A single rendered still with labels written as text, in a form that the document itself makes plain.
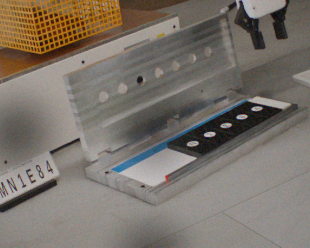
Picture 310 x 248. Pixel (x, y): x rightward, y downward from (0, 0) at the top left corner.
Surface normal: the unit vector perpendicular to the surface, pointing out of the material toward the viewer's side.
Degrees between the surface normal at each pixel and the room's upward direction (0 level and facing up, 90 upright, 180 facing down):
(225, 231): 0
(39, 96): 90
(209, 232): 0
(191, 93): 83
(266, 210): 0
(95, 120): 83
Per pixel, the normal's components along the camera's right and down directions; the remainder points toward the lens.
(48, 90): 0.66, 0.18
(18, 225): -0.15, -0.92
